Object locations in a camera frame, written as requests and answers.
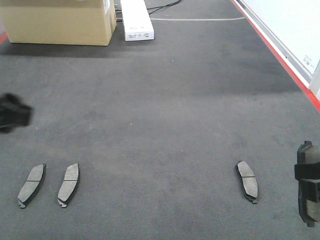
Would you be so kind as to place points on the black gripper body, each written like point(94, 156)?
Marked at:
point(14, 113)

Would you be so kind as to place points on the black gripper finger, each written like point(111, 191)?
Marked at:
point(311, 189)
point(310, 171)

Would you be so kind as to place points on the cardboard box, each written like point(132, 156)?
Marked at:
point(61, 22)

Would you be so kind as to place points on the white long box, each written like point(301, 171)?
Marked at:
point(136, 21)

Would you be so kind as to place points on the white red conveyor side rail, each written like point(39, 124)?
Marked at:
point(291, 31)

